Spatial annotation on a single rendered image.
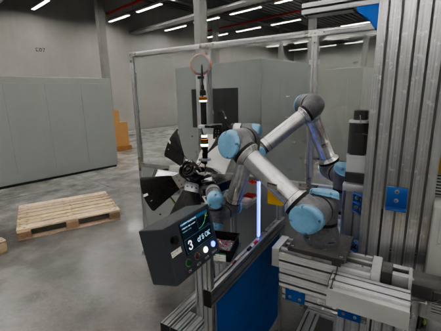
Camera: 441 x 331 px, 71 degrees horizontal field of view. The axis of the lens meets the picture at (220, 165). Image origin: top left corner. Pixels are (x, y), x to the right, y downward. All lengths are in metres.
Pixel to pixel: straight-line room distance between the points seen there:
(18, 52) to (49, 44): 1.18
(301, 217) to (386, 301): 0.40
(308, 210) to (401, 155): 0.46
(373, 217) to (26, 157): 6.44
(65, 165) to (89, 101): 1.47
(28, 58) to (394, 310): 13.72
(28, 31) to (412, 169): 13.73
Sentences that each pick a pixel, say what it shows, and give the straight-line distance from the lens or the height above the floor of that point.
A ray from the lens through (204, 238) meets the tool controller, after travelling 1.13.
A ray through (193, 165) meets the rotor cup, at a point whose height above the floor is 1.24.
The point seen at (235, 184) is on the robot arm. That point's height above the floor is 1.23.
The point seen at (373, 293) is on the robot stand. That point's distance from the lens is 1.29.
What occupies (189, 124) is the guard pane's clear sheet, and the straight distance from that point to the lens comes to 2.75.
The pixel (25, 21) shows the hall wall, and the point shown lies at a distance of 14.29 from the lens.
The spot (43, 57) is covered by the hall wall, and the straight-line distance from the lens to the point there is 14.23.
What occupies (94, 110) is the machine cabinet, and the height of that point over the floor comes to 1.35.
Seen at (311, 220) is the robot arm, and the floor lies 1.21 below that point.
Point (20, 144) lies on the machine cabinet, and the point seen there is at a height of 0.79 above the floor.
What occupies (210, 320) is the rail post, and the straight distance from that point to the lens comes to 1.46.
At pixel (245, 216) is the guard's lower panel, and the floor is 0.64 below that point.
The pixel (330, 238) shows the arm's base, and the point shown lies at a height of 1.08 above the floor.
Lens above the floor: 1.66
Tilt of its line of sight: 13 degrees down
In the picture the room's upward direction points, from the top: 1 degrees counter-clockwise
